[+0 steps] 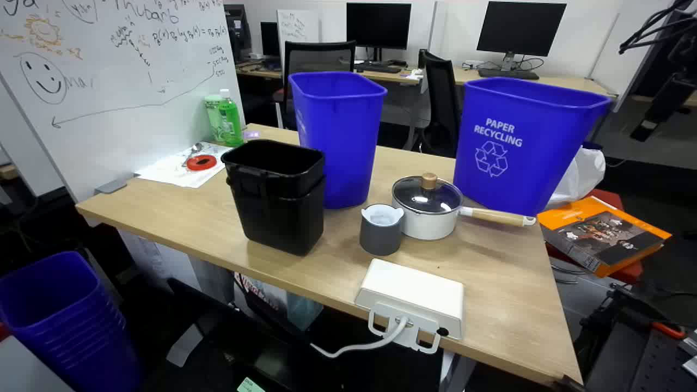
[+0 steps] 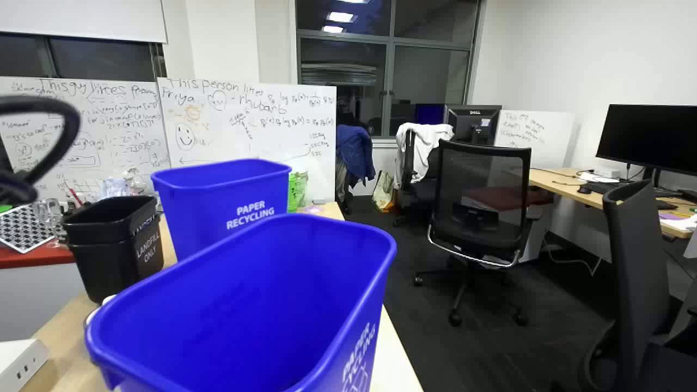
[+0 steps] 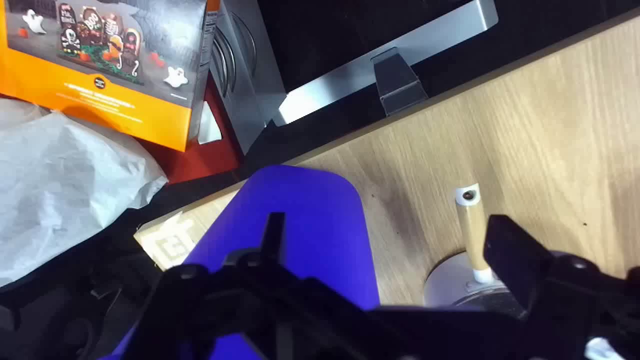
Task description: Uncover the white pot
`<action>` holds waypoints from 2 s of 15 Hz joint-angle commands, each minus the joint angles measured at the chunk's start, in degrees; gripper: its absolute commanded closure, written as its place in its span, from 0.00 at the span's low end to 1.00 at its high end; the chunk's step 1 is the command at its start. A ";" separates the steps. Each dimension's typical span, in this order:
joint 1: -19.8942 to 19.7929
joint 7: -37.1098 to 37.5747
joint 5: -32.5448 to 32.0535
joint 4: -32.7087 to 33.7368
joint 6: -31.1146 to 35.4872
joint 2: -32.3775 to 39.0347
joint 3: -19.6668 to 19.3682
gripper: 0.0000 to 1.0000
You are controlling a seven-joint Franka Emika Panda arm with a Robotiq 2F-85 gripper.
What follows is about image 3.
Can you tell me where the crumpled white paper sheet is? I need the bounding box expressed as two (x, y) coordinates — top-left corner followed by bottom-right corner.
(0, 97), (171, 288)

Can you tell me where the orange Halloween cookie kit box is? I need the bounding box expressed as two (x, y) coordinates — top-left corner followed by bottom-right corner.
(0, 0), (210, 154)

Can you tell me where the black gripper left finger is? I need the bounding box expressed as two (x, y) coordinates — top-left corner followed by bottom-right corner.
(126, 211), (336, 360)

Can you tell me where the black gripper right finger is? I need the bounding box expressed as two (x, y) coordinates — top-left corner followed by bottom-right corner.
(483, 213), (640, 360)

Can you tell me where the silver framed monitor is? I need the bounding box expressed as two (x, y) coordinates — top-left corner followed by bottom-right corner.
(257, 0), (502, 128)

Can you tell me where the white printed paper tag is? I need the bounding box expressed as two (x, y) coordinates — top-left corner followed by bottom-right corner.
(132, 208), (225, 273)

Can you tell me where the red flat object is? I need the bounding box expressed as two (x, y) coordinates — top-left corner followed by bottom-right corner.
(140, 78), (247, 187)

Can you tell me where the grey metal box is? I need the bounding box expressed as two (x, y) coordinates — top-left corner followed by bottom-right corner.
(205, 0), (290, 159)

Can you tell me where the black fabric bundle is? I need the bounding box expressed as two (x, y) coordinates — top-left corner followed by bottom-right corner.
(0, 217), (166, 360)

